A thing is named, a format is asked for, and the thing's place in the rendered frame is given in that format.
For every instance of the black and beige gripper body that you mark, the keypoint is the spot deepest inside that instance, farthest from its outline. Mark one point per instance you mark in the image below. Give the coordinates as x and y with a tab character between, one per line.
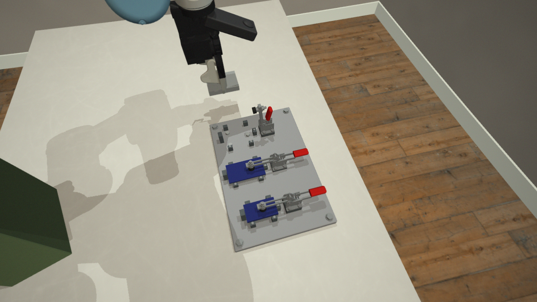
197	41

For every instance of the toggle clamp with red handle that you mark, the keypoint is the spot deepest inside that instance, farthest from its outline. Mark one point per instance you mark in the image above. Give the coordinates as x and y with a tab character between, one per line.
277	161
291	201

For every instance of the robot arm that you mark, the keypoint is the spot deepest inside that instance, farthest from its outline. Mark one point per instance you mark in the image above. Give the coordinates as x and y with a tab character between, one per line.
149	11

